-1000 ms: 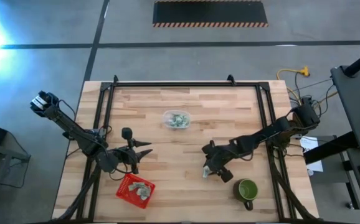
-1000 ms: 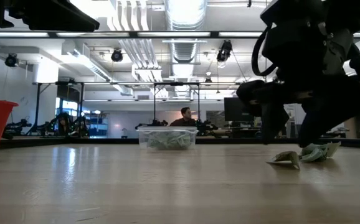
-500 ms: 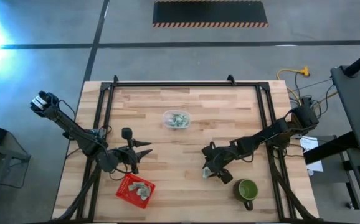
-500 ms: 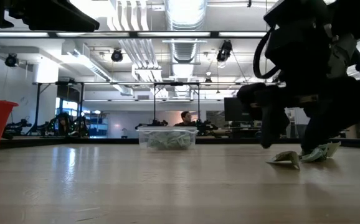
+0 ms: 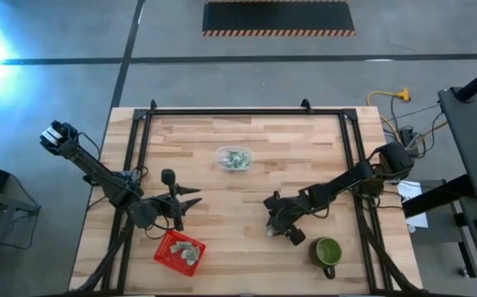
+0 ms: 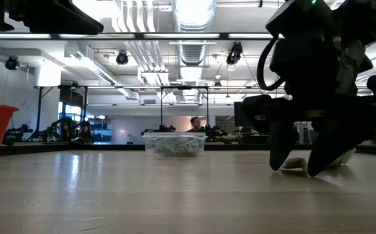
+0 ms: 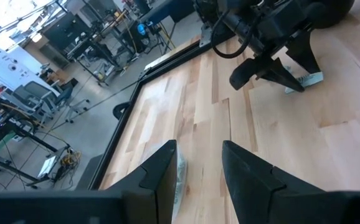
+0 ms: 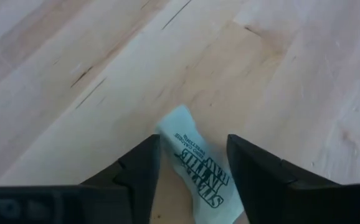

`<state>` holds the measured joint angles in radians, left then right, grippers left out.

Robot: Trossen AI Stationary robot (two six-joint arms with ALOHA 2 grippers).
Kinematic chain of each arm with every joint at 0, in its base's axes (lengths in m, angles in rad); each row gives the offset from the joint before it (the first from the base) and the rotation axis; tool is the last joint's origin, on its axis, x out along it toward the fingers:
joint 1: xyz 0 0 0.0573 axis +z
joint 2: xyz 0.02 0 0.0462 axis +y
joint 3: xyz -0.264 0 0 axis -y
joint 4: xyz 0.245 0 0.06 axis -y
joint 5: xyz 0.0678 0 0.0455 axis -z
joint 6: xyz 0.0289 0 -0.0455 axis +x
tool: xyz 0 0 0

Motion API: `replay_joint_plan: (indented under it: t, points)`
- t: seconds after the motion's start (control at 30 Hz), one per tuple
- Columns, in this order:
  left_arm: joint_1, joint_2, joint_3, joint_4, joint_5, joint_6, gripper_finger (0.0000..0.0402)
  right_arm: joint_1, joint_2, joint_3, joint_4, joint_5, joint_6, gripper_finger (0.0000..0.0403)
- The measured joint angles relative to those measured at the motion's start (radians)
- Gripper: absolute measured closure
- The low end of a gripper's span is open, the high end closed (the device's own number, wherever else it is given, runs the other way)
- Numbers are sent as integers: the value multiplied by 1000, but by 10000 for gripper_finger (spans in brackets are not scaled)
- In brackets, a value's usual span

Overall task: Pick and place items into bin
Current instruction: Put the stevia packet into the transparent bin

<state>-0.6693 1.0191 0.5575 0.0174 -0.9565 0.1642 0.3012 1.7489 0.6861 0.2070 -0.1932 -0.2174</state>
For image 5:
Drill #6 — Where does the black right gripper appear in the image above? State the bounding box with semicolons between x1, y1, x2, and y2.
262;190;310;247

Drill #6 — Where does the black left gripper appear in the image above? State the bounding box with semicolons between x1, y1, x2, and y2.
147;167;204;232

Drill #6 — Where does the clear plastic container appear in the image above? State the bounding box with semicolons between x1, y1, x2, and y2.
215;145;253;172

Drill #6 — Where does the green ceramic mug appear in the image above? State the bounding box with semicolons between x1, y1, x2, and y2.
308;236;343;281

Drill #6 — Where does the red plastic mesh basket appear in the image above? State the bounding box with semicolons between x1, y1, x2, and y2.
153;229;207;278

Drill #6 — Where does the white paper sheet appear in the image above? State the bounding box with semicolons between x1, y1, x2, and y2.
397;180;429;230

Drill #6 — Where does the black power strip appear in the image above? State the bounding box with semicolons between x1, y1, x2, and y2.
399;126;420;157

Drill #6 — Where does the black support beam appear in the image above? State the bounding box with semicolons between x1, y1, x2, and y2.
402;174;477;219

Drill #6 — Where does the black metal side stand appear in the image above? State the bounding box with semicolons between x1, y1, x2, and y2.
0;184;41;248

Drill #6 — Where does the black hazard-striped floor mat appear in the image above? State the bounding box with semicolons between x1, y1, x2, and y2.
201;0;357;37

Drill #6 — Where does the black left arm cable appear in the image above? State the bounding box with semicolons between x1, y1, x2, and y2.
143;214;176;241

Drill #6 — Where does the black aluminium table frame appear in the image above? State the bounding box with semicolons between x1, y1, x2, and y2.
100;98;419;295

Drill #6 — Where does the yellow extension cord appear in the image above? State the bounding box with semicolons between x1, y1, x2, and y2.
366;87;449;152

